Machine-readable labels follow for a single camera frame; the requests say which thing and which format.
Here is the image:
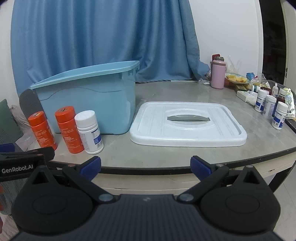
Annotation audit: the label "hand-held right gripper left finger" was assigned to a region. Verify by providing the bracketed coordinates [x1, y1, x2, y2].
[28, 156, 116, 204]

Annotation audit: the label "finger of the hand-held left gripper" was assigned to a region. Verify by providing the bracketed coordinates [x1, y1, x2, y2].
[0, 147, 55, 163]
[0, 143, 15, 153]

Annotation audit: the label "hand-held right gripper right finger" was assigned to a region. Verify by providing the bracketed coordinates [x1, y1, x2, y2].
[177, 156, 266, 204]

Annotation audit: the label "orange pill bottle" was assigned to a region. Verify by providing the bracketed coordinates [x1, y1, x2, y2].
[28, 111, 58, 151]
[55, 106, 85, 154]

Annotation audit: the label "white plastic box lid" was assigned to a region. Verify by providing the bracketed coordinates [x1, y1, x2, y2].
[129, 101, 248, 153]

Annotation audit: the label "white pill bottle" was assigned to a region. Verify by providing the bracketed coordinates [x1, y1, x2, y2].
[74, 110, 104, 155]

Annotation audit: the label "light blue plastic storage box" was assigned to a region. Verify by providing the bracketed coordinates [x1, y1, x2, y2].
[30, 61, 140, 135]

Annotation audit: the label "green cushion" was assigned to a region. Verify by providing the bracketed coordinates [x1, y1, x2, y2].
[0, 99, 23, 141]

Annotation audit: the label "grey mesh chair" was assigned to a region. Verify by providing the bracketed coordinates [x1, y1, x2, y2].
[19, 89, 48, 121]

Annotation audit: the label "white flat box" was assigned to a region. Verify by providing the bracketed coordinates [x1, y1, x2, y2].
[237, 90, 258, 103]

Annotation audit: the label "blue label white bottle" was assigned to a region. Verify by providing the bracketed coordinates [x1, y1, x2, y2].
[254, 89, 269, 113]
[272, 102, 289, 130]
[262, 95, 277, 119]

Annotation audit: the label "pink thermos bottle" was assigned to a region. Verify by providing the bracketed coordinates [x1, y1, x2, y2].
[210, 56, 226, 90]

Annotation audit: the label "plate of yellow snacks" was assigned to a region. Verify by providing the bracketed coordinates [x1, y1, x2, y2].
[225, 72, 250, 85]

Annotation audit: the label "clear snack packets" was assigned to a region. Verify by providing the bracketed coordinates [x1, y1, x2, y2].
[252, 74, 271, 89]

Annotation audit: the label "clear plastic bag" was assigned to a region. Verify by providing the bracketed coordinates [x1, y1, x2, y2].
[227, 56, 243, 75]

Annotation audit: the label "patterned packet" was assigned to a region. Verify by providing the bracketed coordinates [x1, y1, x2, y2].
[284, 88, 296, 120]

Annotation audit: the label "blue curtain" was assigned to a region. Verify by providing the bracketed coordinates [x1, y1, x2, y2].
[10, 0, 212, 99]

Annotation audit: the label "white door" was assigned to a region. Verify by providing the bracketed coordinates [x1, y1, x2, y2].
[281, 0, 296, 87]

